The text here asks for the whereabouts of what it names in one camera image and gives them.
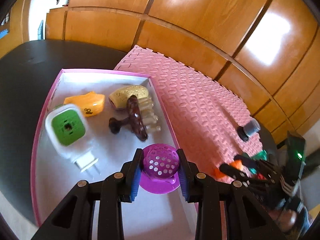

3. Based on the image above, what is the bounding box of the orange perforated block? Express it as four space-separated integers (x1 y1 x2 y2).
213 160 244 179

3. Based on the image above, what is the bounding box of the grey black cylindrical cap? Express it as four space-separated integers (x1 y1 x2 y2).
236 119 261 142

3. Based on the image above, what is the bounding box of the white green plug-in device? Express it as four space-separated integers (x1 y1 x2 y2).
44 103 99 173

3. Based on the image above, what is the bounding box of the wooden wall cabinet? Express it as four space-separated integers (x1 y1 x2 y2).
45 0 319 142

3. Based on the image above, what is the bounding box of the pink-rimmed white tray box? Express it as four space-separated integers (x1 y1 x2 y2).
30 69 197 239

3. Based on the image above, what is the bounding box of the orange plastic curved piece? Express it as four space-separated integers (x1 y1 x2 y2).
63 91 105 117

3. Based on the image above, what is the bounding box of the pink foam puzzle mat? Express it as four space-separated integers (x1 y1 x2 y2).
116 46 263 184

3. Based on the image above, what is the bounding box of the teal plastic T-shaped piece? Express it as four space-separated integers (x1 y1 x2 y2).
248 150 268 174

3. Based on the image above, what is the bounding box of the purple perforated dome strainer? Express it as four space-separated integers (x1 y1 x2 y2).
139 144 180 194

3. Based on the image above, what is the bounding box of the person's right hand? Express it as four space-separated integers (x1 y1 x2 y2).
268 207 310 239

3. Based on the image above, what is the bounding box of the wooden glass door cabinet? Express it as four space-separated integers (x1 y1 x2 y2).
1 0 25 57

